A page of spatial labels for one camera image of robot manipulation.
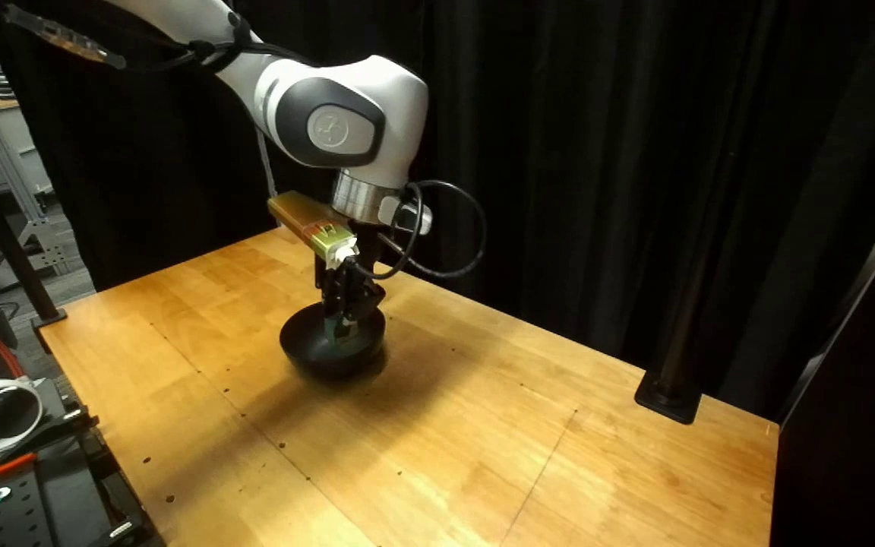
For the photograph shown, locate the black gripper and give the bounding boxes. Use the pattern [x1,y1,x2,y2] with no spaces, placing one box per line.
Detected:
[317,260,384,335]

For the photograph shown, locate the black perforated side table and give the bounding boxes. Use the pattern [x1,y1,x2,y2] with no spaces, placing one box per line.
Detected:
[0,377,164,547]

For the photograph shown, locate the black looped cable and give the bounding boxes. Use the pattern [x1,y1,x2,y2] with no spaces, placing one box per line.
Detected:
[375,178,489,283]

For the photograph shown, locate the black metal post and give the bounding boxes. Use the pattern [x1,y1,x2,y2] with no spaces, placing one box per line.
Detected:
[635,189,730,427]

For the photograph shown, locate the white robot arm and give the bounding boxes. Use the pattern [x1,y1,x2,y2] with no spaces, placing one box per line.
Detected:
[113,0,427,229]

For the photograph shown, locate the black curtain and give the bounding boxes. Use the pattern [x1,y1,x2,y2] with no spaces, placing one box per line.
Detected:
[0,0,875,417]

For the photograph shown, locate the black bowl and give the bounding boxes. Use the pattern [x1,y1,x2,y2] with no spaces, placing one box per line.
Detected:
[279,304,387,382]

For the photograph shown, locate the wrist camera with yellow board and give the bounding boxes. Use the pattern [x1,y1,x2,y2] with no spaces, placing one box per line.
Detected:
[267,193,357,270]

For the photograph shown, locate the grey metal frame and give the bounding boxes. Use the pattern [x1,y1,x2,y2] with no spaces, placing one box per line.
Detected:
[0,98,82,273]

